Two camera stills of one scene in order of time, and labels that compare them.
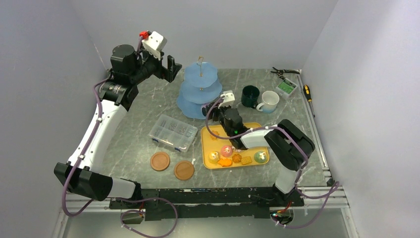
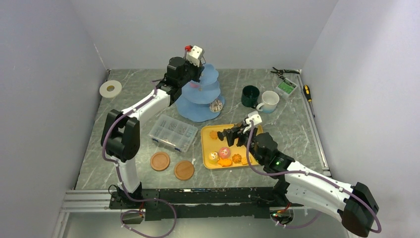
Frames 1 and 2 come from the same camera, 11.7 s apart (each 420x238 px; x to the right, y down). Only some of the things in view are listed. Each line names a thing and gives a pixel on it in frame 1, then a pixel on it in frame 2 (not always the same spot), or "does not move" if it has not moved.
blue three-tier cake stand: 200,87 does not move
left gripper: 168,74 → 198,71
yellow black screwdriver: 307,91 does not move
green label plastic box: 287,88 does not move
